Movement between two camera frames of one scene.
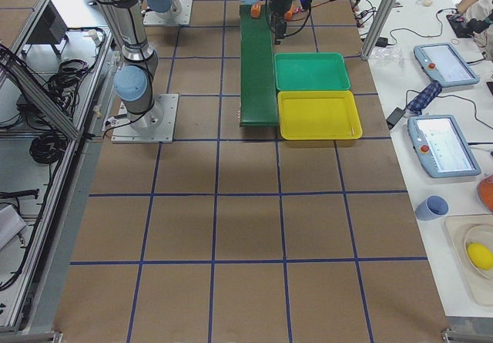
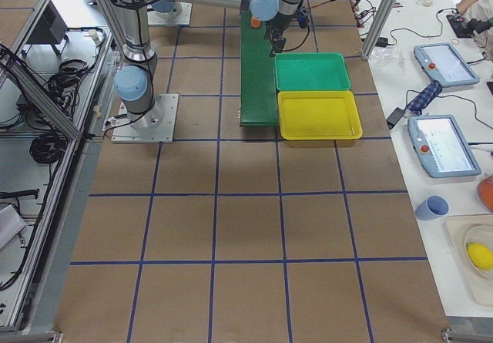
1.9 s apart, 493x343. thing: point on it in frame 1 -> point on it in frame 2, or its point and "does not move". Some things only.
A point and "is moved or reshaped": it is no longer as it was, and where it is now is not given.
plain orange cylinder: [256, 11] is moved or reshaped
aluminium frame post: [386, 15] does not move
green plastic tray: [311, 71] does not move
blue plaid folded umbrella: [425, 97] does not move
